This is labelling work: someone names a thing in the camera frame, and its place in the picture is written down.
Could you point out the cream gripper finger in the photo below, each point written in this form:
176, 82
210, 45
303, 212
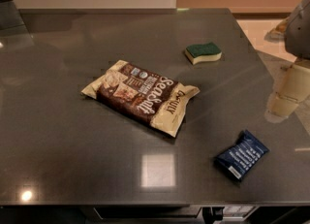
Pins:
294, 82
280, 105

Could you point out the brown sea salt chip bag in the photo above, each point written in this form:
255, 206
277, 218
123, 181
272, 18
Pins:
145, 96

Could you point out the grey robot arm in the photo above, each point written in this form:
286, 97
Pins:
297, 33

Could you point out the blue rxbar blueberry wrapper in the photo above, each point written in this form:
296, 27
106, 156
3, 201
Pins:
240, 158

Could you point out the green yellow sponge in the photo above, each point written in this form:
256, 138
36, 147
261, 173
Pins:
203, 53

